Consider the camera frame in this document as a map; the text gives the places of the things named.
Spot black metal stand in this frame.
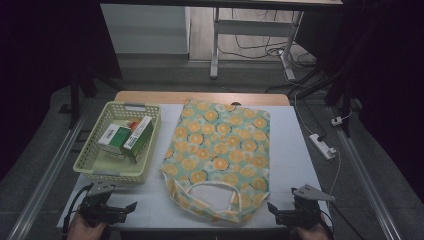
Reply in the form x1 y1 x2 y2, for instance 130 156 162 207
58 59 124 130
289 33 364 138

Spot white desk frame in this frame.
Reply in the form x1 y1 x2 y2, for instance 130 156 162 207
209 6 305 81

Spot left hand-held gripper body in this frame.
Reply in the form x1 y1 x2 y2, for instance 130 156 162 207
78 181 129 225

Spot white power cable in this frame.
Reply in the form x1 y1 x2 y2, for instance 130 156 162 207
328 148 343 198

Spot white cabinet panel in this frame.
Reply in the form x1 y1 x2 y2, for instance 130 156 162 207
100 3 192 55

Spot black floor cables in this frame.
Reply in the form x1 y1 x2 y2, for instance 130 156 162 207
218 8 317 68

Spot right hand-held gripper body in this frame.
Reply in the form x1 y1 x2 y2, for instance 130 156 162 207
275 183 336 230

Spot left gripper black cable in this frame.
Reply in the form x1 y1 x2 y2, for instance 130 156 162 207
62 184 94 240

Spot white power strip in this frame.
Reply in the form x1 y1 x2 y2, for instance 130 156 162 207
308 133 338 161

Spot pale green plastic basket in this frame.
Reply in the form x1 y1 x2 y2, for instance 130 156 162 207
72 101 162 185

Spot aluminium rail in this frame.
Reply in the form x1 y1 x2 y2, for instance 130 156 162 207
328 106 404 240
6 108 92 240

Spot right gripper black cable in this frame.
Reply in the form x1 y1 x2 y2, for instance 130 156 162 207
320 212 336 240

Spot person's left hand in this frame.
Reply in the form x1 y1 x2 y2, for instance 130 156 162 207
66 214 108 240

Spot orange print fabric tote bag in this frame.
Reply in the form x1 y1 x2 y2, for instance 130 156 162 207
160 98 272 224

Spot person's right hand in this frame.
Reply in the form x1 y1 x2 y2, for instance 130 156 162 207
294 221 332 240

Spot long green white box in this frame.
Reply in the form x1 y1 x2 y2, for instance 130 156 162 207
122 115 155 164

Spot white table mat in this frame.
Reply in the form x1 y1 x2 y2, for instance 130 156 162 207
56 103 334 230

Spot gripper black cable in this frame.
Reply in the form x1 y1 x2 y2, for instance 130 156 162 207
320 212 336 240
62 184 94 240

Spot short green white box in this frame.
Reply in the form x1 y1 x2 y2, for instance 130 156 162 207
97 123 133 158

